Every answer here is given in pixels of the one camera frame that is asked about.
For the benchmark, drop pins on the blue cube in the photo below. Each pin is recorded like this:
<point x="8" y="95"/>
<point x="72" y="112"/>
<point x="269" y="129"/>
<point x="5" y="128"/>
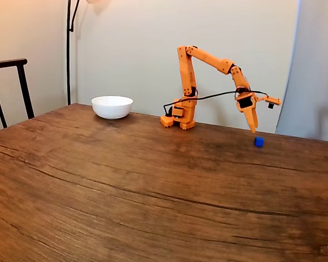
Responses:
<point x="258" y="142"/>

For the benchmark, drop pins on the white bowl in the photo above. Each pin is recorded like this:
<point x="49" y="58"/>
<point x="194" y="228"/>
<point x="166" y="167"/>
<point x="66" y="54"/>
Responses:
<point x="112" y="107"/>

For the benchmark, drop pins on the white backdrop board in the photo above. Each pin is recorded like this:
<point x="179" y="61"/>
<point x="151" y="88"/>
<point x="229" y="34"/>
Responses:
<point x="235" y="41"/>

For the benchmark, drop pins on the black floor lamp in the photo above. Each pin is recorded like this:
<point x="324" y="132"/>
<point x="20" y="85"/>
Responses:
<point x="68" y="54"/>

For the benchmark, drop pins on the black chair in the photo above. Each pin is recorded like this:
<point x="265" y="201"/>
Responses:
<point x="22" y="82"/>

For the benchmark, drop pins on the gripper camera on orange mount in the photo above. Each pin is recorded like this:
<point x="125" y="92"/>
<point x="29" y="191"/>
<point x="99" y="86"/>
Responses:
<point x="273" y="101"/>

